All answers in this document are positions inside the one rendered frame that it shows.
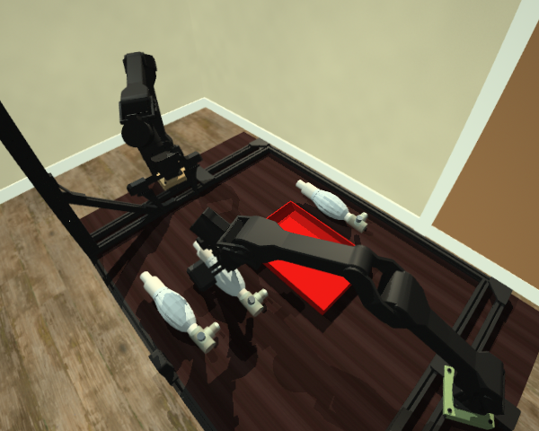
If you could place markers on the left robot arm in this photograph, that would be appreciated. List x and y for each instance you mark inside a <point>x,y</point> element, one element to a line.
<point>140,99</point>

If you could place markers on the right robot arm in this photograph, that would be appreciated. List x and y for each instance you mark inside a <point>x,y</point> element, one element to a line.
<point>399,297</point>

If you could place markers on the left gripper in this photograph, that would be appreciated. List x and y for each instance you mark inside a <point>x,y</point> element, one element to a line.
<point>140,186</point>

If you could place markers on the red tray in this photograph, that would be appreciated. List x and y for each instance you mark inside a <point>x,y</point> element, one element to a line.
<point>324,289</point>

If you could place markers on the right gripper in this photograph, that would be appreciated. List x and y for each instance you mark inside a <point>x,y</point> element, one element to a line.
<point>201,275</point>

